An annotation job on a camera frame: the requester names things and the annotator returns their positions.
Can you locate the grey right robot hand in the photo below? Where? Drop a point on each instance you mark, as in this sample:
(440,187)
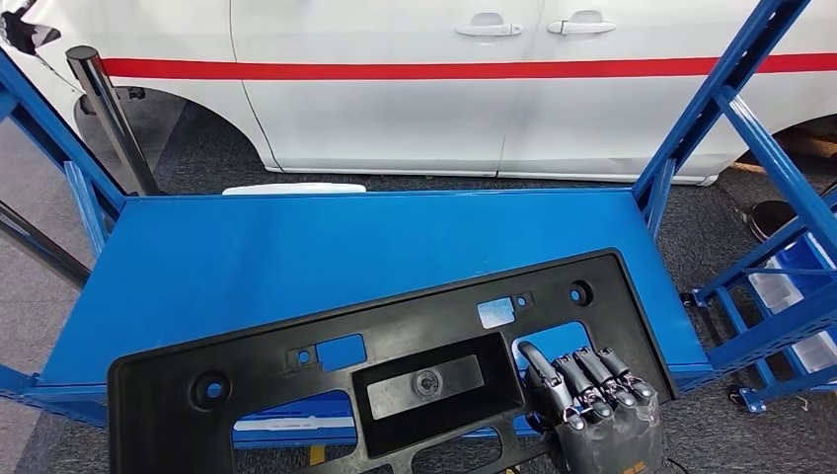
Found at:
(608,438)

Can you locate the black plastic plate frame part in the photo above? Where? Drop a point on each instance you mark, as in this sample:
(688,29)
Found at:
(261,366)

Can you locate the blue steel shelf rack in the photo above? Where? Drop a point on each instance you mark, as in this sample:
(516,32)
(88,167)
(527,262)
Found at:
(327,261)
(752,400)

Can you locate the white plastic bin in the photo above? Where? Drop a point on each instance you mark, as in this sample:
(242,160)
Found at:
(771,288)

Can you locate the black round stanchion base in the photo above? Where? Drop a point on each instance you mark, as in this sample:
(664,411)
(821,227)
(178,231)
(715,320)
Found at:
(771,219)

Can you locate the yellow floor tape strip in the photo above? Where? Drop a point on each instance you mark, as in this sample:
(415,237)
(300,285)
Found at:
(317,456)

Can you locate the white car with red stripe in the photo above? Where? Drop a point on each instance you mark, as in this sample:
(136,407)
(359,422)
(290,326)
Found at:
(392,124)

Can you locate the white flat panel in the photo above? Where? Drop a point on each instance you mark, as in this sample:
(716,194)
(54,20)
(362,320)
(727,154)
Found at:
(294,189)

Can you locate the dark metal bar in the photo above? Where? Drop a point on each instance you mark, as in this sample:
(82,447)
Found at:
(46,247)

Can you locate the black stanchion post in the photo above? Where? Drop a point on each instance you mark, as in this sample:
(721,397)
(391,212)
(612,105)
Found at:
(111,118)

